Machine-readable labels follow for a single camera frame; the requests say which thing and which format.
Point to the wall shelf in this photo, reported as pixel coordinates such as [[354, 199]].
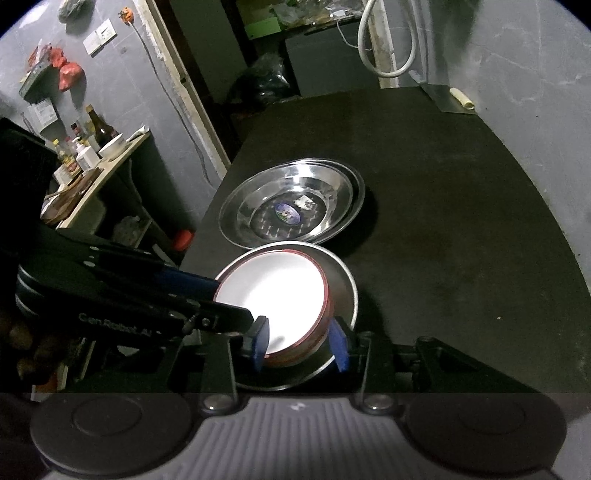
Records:
[[39, 76]]

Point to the dark glass bottle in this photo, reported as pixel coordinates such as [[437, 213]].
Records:
[[99, 127]]

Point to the green box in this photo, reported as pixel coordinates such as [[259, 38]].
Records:
[[261, 27]]

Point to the orange plug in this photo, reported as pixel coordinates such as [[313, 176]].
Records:
[[127, 14]]

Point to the white wall switch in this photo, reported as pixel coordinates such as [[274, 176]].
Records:
[[99, 37]]

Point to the door frame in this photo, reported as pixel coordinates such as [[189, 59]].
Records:
[[189, 83]]

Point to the red plastic bag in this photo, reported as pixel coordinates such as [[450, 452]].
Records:
[[67, 69]]

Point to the large steel bowl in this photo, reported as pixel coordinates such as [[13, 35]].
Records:
[[344, 288]]

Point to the white plastic bottle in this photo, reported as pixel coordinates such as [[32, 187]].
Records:
[[85, 157]]

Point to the side shelf with bottles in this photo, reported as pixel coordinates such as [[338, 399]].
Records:
[[87, 184]]

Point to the grey cabinet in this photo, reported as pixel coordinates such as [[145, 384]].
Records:
[[328, 60]]

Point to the steel plate with sticker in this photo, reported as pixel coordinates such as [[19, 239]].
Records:
[[286, 207]]

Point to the black plastic bag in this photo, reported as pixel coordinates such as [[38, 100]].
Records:
[[263, 78]]

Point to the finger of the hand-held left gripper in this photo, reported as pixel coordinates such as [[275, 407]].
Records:
[[184, 279], [221, 318]]

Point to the yellow label bottle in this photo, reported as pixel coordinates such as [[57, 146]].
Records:
[[67, 164]]

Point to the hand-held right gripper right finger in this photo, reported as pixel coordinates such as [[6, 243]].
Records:
[[338, 344]]

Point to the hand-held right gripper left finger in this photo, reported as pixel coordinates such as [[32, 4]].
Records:
[[260, 344]]

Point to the white bowl with red rim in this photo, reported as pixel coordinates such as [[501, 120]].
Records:
[[277, 295]]

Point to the red cap container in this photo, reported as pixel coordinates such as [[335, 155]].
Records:
[[183, 240]]

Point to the plain steel plate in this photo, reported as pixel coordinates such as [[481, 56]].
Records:
[[358, 194]]

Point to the small white bowl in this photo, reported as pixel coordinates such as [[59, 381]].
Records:
[[113, 146]]

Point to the person's left hand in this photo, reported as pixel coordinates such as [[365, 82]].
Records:
[[34, 350]]

